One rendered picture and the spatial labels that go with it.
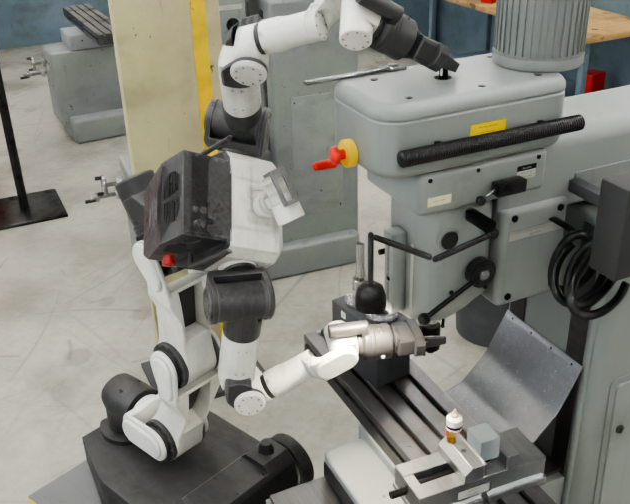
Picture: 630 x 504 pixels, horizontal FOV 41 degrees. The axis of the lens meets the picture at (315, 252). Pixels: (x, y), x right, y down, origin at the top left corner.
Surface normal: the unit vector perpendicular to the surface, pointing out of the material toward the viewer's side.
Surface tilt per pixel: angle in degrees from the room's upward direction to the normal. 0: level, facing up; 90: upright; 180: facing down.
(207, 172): 58
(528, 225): 90
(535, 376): 62
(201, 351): 81
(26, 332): 0
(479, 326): 94
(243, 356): 98
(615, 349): 88
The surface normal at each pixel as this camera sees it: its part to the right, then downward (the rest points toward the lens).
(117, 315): -0.03, -0.88
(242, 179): 0.62, -0.22
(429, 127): 0.43, 0.41
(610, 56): -0.90, 0.22
